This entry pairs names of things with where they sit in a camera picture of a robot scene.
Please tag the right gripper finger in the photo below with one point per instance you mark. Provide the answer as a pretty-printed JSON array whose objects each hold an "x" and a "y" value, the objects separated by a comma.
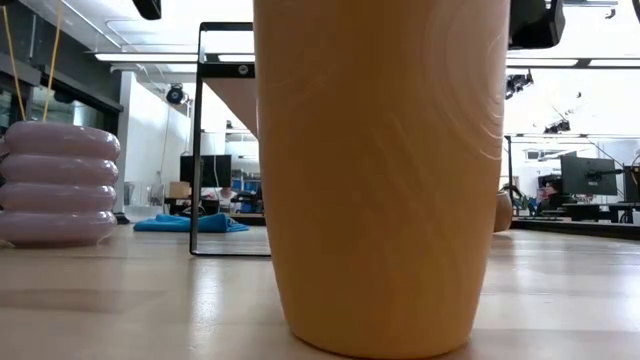
[{"x": 537, "y": 22}]

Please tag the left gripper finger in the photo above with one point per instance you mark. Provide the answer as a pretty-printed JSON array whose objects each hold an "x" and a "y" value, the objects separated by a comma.
[{"x": 147, "y": 7}]

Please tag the wide tan wooden bowl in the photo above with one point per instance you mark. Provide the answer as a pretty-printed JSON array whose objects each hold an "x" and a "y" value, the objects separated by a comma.
[{"x": 503, "y": 212}]

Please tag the orange plastic cup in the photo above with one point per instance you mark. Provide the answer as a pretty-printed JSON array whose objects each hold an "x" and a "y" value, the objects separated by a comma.
[{"x": 380, "y": 200}]

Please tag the black monitor on arm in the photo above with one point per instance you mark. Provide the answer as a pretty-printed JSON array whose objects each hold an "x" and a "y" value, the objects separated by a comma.
[{"x": 587, "y": 175}]

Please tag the long ceiling light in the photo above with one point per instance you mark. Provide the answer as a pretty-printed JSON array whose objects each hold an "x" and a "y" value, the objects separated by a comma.
[{"x": 145, "y": 57}]

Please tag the black ceiling spotlight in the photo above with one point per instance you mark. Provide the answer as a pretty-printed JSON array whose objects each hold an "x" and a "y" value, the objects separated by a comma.
[
  {"x": 175, "y": 94},
  {"x": 557, "y": 127},
  {"x": 517, "y": 82}
]

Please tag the black computer monitor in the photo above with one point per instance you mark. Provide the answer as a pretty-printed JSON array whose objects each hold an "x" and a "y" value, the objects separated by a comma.
[
  {"x": 632, "y": 184},
  {"x": 205, "y": 170}
]

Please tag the person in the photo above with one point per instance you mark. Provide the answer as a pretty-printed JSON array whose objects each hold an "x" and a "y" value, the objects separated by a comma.
[
  {"x": 227, "y": 196},
  {"x": 552, "y": 195}
]

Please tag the cardboard box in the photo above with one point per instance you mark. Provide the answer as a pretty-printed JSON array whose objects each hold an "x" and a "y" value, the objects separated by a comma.
[{"x": 178, "y": 189}]

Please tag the blue cloth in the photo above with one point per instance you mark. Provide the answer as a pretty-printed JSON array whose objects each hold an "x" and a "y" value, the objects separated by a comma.
[{"x": 190, "y": 223}]

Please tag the black frame wooden shelf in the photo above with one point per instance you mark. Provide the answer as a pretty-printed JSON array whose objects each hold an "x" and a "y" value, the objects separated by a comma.
[{"x": 225, "y": 70}]

